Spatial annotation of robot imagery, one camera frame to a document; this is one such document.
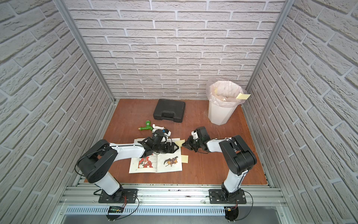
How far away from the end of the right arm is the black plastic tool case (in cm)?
22

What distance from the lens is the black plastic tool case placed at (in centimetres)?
105

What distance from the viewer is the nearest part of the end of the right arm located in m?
0.76

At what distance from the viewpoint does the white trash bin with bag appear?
0.84 m

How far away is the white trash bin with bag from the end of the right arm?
0.18m
